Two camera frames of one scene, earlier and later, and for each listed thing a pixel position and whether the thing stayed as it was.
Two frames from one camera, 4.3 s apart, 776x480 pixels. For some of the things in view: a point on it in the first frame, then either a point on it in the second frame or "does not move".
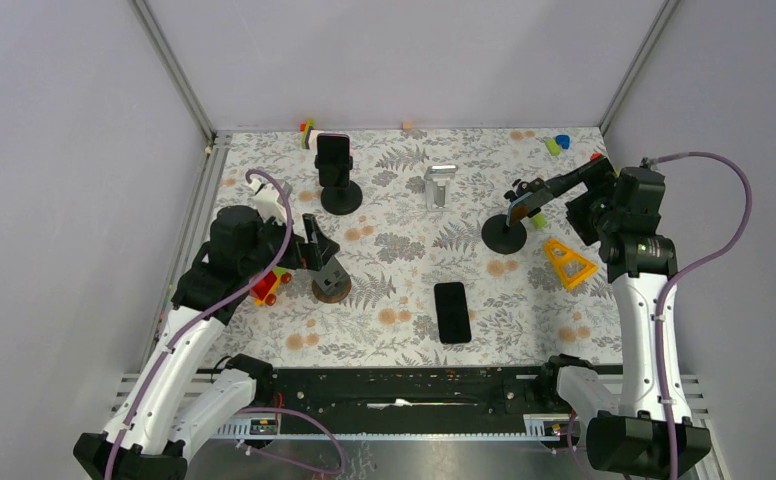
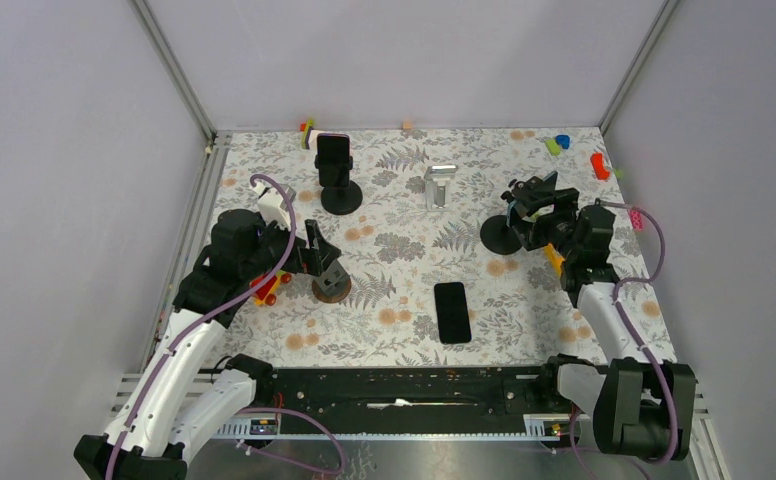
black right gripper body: (591, 211) to (555, 227)
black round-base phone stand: (502, 239) does not move
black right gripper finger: (598, 170) to (543, 197)
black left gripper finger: (325, 246) does not move
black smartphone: (452, 313) does not move
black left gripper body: (272, 237) does not move
